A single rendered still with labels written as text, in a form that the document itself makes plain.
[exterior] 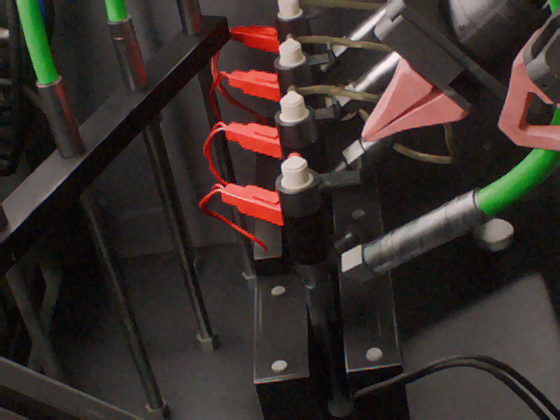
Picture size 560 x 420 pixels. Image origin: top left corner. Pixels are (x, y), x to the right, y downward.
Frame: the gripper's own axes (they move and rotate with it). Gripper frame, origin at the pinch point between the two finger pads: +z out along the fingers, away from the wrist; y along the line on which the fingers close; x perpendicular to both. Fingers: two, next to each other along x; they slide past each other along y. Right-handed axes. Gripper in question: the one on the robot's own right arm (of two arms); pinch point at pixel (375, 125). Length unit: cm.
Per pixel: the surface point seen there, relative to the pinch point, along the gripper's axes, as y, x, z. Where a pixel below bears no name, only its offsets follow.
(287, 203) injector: 0.9, 2.2, 7.1
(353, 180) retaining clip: -1.5, 0.5, 3.9
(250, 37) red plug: 6.6, -23.2, 15.4
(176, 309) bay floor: -4.2, -15.9, 39.8
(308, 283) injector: -4.2, 1.8, 11.8
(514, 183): -3.6, 11.5, -9.7
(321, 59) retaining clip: 2.4, -14.9, 7.8
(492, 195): -3.5, 11.3, -8.2
